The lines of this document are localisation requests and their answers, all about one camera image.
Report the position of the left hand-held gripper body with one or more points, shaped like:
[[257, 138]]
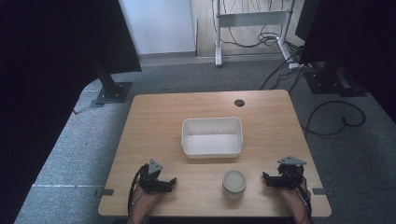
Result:
[[150, 179]]

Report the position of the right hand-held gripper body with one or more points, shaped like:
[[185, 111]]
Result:
[[291, 175]]

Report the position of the white plastic bin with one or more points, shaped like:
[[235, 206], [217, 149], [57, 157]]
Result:
[[212, 138]]

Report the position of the person's left hand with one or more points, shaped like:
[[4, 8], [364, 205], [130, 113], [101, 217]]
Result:
[[145, 200]]

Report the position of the person's right hand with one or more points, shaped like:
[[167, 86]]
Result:
[[294, 197]]

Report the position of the grey table edge clip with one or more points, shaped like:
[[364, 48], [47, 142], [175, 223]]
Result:
[[106, 192], [320, 191]]

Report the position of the white power strip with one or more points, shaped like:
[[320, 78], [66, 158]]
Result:
[[295, 65]]

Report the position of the black curtain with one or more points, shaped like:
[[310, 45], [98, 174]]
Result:
[[358, 37], [56, 62]]

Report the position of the black monitor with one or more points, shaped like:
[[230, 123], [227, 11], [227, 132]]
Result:
[[306, 18]]

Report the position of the black stand with base plate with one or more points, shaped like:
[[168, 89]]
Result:
[[109, 88], [330, 82]]

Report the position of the white metal stand frame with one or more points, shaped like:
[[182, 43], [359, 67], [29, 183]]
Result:
[[252, 18]]

